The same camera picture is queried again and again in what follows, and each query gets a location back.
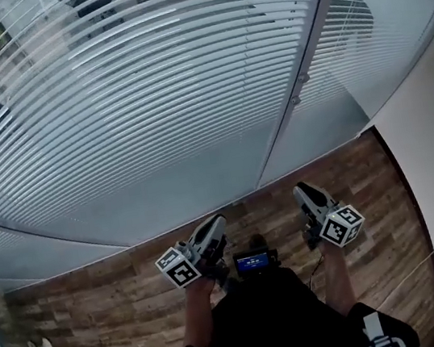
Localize thin gripper cable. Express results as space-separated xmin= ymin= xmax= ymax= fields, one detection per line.
xmin=305 ymin=253 xmax=329 ymax=289

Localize grey harness strap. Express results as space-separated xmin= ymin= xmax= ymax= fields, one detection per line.
xmin=360 ymin=308 xmax=411 ymax=347

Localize person's left forearm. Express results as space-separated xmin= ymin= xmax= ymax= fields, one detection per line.
xmin=174 ymin=274 xmax=225 ymax=347

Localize person's dark shoe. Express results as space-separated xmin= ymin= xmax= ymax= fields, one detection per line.
xmin=247 ymin=232 xmax=267 ymax=251

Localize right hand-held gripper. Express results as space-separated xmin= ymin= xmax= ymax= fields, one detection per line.
xmin=291 ymin=173 xmax=370 ymax=254

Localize black chest monitor blue screen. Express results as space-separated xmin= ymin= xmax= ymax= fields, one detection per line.
xmin=232 ymin=245 xmax=282 ymax=279

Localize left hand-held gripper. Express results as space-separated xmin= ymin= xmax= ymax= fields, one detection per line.
xmin=148 ymin=212 xmax=238 ymax=298

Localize white window blinds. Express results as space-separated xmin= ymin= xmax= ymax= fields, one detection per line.
xmin=0 ymin=0 xmax=370 ymax=265

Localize person's black shirt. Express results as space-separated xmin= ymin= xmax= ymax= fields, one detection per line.
xmin=136 ymin=249 xmax=421 ymax=347

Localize person's right forearm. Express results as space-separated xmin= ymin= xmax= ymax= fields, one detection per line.
xmin=317 ymin=236 xmax=363 ymax=321

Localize white floor cable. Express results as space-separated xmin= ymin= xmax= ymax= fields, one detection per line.
xmin=353 ymin=250 xmax=434 ymax=304

